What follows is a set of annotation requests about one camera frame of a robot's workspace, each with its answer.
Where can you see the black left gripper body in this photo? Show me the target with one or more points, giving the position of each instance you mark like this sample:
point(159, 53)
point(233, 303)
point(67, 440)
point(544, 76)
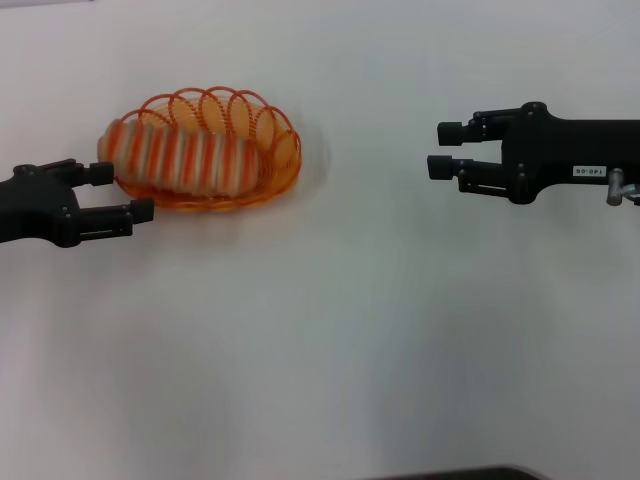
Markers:
point(35, 210)

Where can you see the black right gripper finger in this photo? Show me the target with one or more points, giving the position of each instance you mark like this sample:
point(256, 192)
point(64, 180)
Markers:
point(450, 134)
point(440, 167)

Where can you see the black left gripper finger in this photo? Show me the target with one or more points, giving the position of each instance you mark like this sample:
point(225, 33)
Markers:
point(102, 173)
point(142, 210)

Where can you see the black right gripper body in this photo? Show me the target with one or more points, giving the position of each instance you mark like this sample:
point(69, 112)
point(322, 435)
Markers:
point(560, 150)

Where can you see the orange white striped bread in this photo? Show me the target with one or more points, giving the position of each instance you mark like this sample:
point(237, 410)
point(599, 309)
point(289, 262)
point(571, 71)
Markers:
point(185, 160)

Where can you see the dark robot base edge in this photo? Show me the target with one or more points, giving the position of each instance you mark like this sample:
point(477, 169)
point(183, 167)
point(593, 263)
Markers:
point(460, 473)

